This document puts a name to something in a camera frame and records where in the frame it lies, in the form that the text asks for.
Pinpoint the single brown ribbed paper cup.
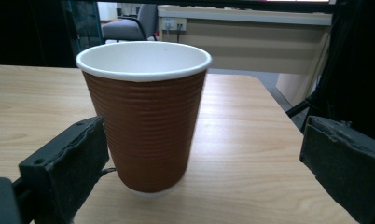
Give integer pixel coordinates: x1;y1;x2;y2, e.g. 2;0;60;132
76;41;214;198

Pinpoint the grey office chair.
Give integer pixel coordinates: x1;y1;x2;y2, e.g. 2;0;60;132
101;3;160;44

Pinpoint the dark curtain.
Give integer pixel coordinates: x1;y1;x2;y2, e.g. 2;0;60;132
0;0;78;69

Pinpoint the beige wooden desk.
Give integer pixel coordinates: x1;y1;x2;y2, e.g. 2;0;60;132
157;4;333;107

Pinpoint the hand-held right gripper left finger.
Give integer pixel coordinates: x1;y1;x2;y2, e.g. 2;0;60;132
18;115;111;224

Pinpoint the white wall socket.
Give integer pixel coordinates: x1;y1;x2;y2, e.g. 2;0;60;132
160;17;188;33

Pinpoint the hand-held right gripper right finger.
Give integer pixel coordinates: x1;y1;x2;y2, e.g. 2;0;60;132
299;115;375;224

